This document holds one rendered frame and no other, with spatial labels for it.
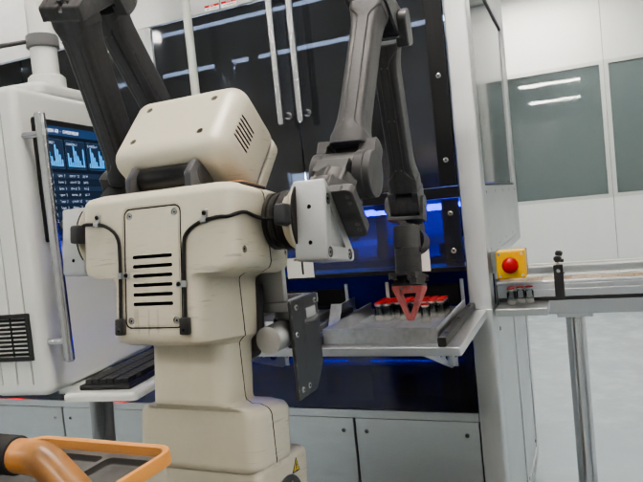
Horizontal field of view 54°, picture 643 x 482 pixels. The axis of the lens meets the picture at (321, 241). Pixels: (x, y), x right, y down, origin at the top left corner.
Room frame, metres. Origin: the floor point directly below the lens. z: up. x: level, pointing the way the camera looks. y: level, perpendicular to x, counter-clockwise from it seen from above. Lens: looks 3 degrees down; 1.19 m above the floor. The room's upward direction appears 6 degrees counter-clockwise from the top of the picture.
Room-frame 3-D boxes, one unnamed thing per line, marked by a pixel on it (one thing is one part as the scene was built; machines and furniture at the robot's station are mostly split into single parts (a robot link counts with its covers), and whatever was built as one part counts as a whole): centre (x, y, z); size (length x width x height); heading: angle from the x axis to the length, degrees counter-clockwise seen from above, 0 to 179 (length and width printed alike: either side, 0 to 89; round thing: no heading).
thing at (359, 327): (1.51, -0.17, 0.90); 0.34 x 0.26 x 0.04; 157
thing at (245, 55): (1.91, 0.24, 1.51); 0.47 x 0.01 x 0.59; 68
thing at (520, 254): (1.62, -0.49, 1.00); 0.08 x 0.07 x 0.07; 158
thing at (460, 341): (1.61, -0.03, 0.87); 0.70 x 0.48 x 0.02; 68
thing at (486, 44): (2.08, -0.60, 1.51); 0.85 x 0.01 x 0.59; 158
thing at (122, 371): (1.68, 0.50, 0.82); 0.40 x 0.14 x 0.02; 165
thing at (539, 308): (1.66, -0.52, 0.87); 0.14 x 0.13 x 0.02; 158
